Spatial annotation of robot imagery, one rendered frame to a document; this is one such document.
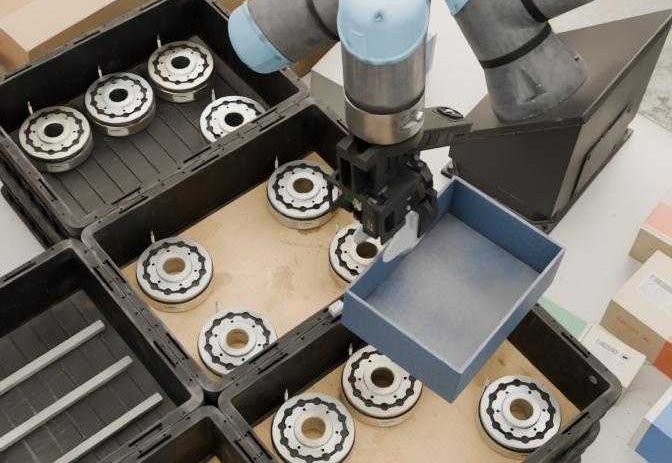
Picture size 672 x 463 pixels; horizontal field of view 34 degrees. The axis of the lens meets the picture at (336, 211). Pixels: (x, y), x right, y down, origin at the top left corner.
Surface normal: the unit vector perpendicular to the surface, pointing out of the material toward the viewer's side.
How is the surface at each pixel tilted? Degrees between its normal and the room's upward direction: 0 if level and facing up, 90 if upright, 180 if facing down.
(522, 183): 90
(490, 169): 90
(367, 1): 7
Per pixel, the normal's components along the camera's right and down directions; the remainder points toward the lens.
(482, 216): -0.63, 0.61
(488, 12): -0.31, 0.54
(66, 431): 0.04, -0.58
